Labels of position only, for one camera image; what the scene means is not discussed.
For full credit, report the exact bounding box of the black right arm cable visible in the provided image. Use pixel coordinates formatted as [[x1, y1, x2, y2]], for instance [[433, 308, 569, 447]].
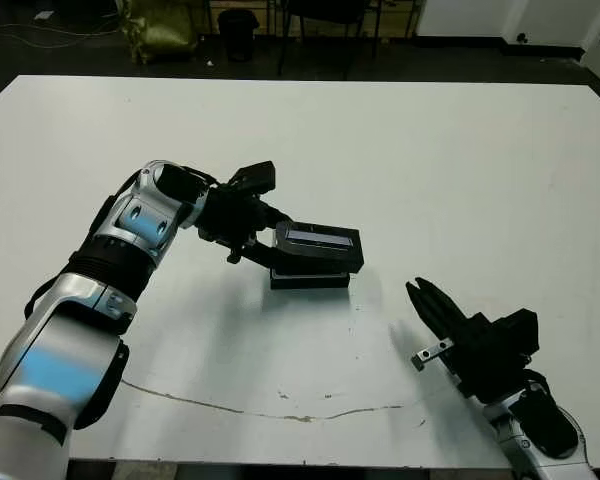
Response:
[[524, 368, 555, 399]]

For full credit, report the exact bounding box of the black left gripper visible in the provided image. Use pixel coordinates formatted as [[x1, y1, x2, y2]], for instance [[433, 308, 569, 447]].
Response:
[[195, 182, 298, 276]]

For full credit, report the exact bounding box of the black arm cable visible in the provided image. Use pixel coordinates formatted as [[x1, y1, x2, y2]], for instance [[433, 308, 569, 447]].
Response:
[[23, 162, 219, 322], [524, 368, 555, 399]]

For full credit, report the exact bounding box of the black box lid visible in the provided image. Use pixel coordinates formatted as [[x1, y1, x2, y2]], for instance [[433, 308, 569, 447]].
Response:
[[272, 219, 366, 277]]

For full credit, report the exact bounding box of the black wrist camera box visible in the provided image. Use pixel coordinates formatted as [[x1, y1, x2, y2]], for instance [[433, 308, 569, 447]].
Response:
[[497, 308, 540, 357], [228, 160, 277, 197]]

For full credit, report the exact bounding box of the black box with white tray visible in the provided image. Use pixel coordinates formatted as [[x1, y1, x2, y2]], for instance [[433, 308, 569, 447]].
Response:
[[269, 268, 352, 292]]

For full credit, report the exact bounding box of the black chair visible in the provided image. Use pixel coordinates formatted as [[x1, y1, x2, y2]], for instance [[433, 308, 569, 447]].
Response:
[[276, 0, 382, 81]]

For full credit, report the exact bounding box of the black trash bin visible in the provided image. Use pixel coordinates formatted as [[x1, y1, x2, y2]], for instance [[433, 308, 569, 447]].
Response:
[[216, 9, 261, 64]]

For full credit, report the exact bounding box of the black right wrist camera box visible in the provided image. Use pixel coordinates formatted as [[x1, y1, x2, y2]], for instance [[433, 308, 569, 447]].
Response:
[[497, 308, 540, 357]]

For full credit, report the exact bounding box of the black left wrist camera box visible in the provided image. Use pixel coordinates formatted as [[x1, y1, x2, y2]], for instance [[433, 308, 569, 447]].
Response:
[[228, 160, 277, 197]]

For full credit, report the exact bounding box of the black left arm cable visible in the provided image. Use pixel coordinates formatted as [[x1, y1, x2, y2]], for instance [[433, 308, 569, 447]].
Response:
[[23, 162, 219, 322]]

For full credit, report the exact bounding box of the yellow-green bag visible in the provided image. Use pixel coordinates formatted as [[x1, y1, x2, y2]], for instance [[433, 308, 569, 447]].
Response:
[[119, 0, 202, 66]]

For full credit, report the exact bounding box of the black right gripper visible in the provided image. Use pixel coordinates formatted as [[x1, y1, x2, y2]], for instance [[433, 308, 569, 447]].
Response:
[[405, 276, 532, 404]]

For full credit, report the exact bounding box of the white floor cable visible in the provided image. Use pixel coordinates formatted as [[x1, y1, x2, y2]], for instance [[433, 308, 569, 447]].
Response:
[[0, 17, 127, 51]]

